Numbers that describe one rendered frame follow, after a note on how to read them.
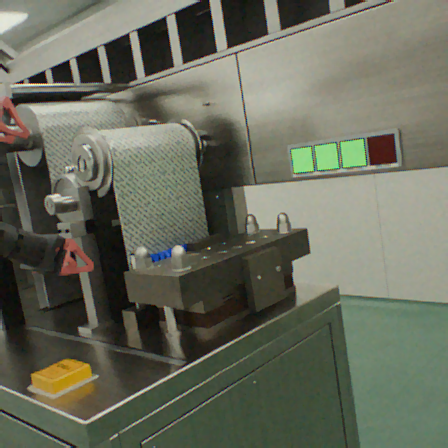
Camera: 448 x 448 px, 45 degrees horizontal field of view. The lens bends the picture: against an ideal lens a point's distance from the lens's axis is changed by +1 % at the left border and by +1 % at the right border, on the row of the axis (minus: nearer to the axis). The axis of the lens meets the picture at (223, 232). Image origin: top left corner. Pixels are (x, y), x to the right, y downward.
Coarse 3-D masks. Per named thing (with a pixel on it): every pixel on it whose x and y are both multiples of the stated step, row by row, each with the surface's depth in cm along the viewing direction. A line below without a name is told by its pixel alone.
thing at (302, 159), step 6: (294, 150) 114; (300, 150) 113; (306, 150) 112; (294, 156) 114; (300, 156) 113; (306, 156) 112; (294, 162) 114; (300, 162) 113; (306, 162) 112; (312, 162) 111; (294, 168) 115; (300, 168) 114; (306, 168) 113; (312, 168) 112
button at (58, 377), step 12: (72, 360) 90; (36, 372) 88; (48, 372) 87; (60, 372) 86; (72, 372) 85; (84, 372) 87; (36, 384) 86; (48, 384) 83; (60, 384) 84; (72, 384) 85
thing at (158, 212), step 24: (120, 192) 108; (144, 192) 112; (168, 192) 117; (192, 192) 122; (120, 216) 108; (144, 216) 112; (168, 216) 117; (192, 216) 122; (144, 240) 112; (168, 240) 117; (192, 240) 122
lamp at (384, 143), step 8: (384, 136) 99; (392, 136) 99; (376, 144) 101; (384, 144) 100; (392, 144) 99; (376, 152) 101; (384, 152) 100; (392, 152) 99; (376, 160) 102; (384, 160) 101; (392, 160) 99
